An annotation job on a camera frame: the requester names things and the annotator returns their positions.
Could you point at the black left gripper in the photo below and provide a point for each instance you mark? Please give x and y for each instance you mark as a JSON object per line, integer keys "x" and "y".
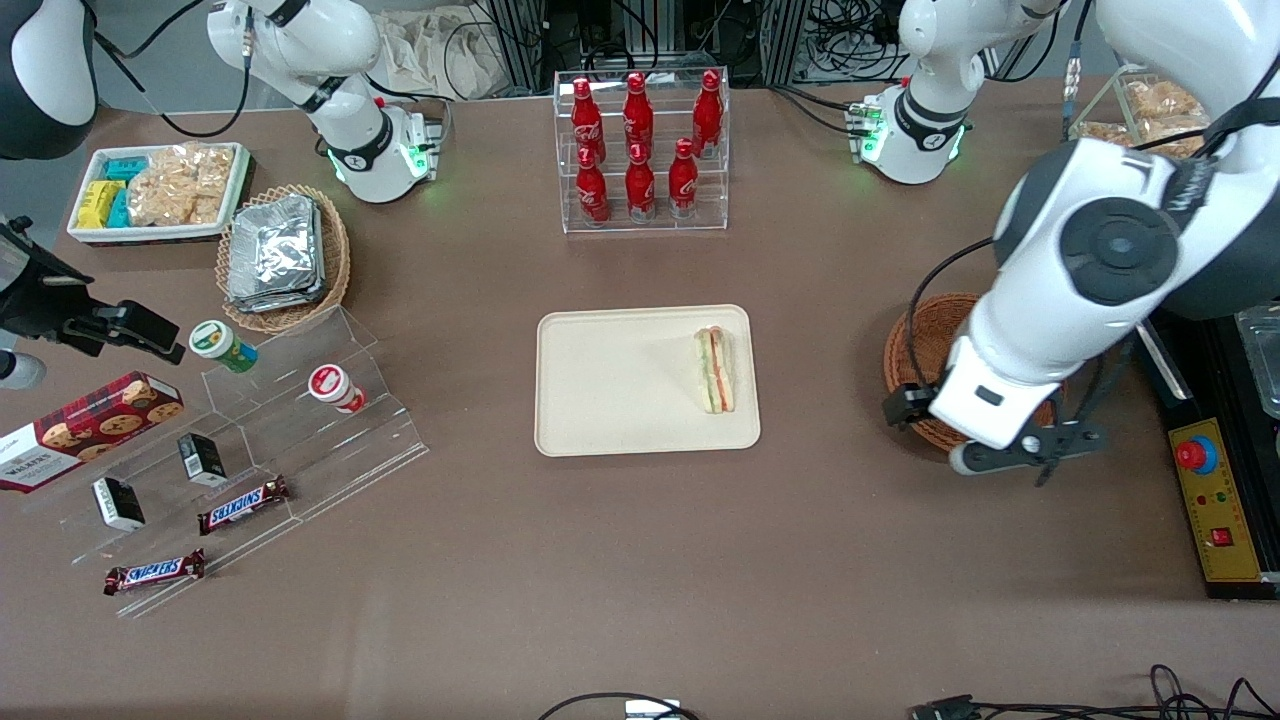
{"x": 908, "y": 404}

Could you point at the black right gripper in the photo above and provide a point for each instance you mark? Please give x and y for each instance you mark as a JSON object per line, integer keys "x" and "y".
{"x": 38, "y": 302}

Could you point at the triangle sandwich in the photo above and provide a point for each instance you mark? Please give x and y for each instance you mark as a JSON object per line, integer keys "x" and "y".
{"x": 715, "y": 370}

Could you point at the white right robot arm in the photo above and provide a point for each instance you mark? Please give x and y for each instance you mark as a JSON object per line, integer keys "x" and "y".
{"x": 340, "y": 60}

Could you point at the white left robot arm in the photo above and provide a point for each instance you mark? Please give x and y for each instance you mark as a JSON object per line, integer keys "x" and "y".
{"x": 1060, "y": 300}

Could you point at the round brown wicker basket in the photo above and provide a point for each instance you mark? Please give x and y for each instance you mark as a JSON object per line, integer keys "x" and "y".
{"x": 935, "y": 330}

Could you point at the white rectangular snack tray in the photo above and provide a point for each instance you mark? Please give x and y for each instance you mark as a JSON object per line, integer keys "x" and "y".
{"x": 150, "y": 233}

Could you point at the oval wicker basket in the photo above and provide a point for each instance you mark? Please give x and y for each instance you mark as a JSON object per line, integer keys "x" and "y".
{"x": 335, "y": 260}

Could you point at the cream plastic tray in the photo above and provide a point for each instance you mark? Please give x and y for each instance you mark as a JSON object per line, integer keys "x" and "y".
{"x": 620, "y": 385}

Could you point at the green and white cup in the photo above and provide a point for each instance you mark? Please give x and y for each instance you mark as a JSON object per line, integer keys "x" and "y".
{"x": 222, "y": 345}

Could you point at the red tartan cookie box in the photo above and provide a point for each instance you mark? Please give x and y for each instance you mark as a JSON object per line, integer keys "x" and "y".
{"x": 90, "y": 425}

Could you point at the teal snack pack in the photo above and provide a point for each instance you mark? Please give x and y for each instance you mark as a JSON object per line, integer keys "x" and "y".
{"x": 120, "y": 210}
{"x": 125, "y": 168}

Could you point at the yellow snack pack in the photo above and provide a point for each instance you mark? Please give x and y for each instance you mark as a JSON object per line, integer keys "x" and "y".
{"x": 97, "y": 205}

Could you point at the small black box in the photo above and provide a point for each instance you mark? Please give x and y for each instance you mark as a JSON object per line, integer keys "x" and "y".
{"x": 118, "y": 503}
{"x": 203, "y": 460}

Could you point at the clear bag of rice crackers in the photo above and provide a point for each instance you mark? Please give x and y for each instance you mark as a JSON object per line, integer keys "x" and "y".
{"x": 180, "y": 185}

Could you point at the silver foil packet stack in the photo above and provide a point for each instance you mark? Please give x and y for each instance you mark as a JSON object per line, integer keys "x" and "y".
{"x": 275, "y": 255}

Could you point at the red and white cup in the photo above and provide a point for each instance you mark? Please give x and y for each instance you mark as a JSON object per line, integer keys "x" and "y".
{"x": 335, "y": 388}

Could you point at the brown Snickers bar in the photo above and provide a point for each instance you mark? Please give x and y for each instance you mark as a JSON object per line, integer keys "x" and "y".
{"x": 155, "y": 572}
{"x": 243, "y": 505}

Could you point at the clear acrylic stepped display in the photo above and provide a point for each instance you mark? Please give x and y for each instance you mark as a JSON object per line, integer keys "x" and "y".
{"x": 330, "y": 455}

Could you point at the red emergency stop button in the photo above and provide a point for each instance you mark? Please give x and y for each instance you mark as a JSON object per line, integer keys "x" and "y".
{"x": 1192, "y": 455}

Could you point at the clear acrylic bottle rack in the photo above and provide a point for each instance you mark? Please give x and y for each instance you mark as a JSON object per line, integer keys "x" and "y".
{"x": 660, "y": 225}

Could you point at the red cola bottle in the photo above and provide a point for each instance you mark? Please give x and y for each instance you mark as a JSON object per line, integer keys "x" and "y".
{"x": 638, "y": 115}
{"x": 707, "y": 115}
{"x": 588, "y": 120}
{"x": 683, "y": 185}
{"x": 640, "y": 190}
{"x": 592, "y": 195}

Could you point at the crumbly snack pack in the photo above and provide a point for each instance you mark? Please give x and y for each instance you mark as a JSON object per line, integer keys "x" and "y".
{"x": 1105, "y": 133}
{"x": 1160, "y": 100}
{"x": 1175, "y": 135}

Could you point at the black control box yellow panel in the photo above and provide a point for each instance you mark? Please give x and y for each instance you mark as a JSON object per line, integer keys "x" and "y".
{"x": 1215, "y": 570}

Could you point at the beige cloth bag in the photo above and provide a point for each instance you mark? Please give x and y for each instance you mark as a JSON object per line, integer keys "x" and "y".
{"x": 440, "y": 50}

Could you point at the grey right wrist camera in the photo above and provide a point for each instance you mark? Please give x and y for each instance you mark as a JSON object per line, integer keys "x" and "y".
{"x": 20, "y": 370}

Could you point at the red rocker switch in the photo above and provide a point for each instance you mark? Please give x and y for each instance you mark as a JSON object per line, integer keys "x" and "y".
{"x": 1222, "y": 537}

